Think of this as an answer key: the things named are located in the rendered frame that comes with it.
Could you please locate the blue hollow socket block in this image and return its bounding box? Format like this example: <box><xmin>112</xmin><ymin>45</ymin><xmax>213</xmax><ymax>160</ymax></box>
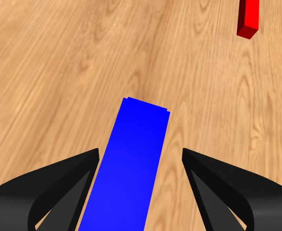
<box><xmin>77</xmin><ymin>96</ymin><xmax>171</xmax><ymax>231</ymax></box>

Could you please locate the thin red peg bar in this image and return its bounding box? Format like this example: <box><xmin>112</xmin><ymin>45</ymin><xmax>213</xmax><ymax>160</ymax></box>
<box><xmin>236</xmin><ymin>0</ymin><xmax>260</xmax><ymax>40</ymax></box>

